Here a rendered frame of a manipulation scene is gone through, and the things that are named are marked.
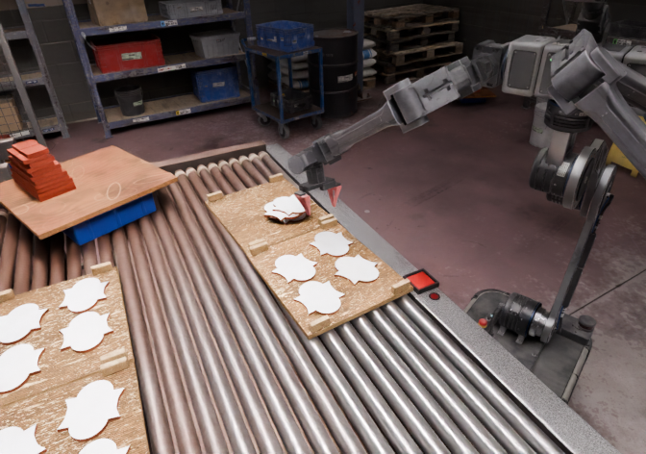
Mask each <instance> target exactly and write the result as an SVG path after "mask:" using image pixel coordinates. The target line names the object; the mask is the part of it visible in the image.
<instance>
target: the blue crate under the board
mask: <svg viewBox="0 0 646 454"><path fill-rule="evenodd" d="M155 211H156V205H155V202H154V198H153V194H152V192H150V193H148V194H146V195H143V196H141V197H140V198H137V199H135V200H133V201H130V202H128V203H126V204H123V205H121V206H119V207H116V208H114V209H112V210H109V211H107V212H105V213H102V214H100V215H97V216H95V217H93V218H91V219H88V220H86V221H84V222H81V223H79V224H77V225H74V226H72V227H70V228H67V229H65V230H63V231H62V232H63V233H65V234H66V235H67V236H68V237H70V238H71V239H72V240H73V241H75V242H76V243H77V244H78V245H83V244H85V243H87V242H89V241H91V240H95V239H97V238H99V237H101V236H103V235H106V234H107V233H109V232H111V231H113V230H115V229H118V228H120V227H122V226H124V225H126V224H128V223H131V222H133V221H135V220H137V219H139V218H141V217H144V216H146V215H148V214H150V213H152V212H155Z"/></svg>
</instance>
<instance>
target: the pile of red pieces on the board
mask: <svg viewBox="0 0 646 454"><path fill-rule="evenodd" d="M7 151H8V153H9V154H10V156H8V158H9V160H10V161H12V162H11V163H10V165H11V167H12V168H10V170H11V172H12V177H13V179H14V181H15V182H16V183H17V184H19V185H20V186H21V187H22V188H24V189H25V190H26V191H28V192H29V193H31V194H32V195H33V196H34V197H35V198H36V199H37V200H38V201H40V202H43V201H45V200H48V199H51V198H53V197H56V196H59V195H61V194H64V193H67V192H69V191H72V190H74V189H76V186H75V184H74V182H73V178H72V177H70V176H69V175H68V174H67V171H66V170H65V169H63V168H62V166H61V164H60V163H58V162H56V161H55V158H54V156H52V155H51V154H49V150H48V148H46V147H44V146H43V145H41V144H39V143H38V142H36V141H34V140H33V139H29V140H26V141H22V142H20V143H16V144H13V145H12V148H11V149H7Z"/></svg>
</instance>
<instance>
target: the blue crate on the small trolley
mask: <svg viewBox="0 0 646 454"><path fill-rule="evenodd" d="M313 25H314V24H309V23H302V22H296V21H288V20H278V21H272V22H266V23H262V24H256V26H257V27H256V28H257V29H256V30H257V35H258V40H257V44H258V46H259V47H264V48H269V49H273V50H278V51H283V52H287V53H289V52H294V51H298V50H302V49H306V48H311V47H313V46H314V40H313V38H314V36H313V34H314V32H313V30H314V29H313Z"/></svg>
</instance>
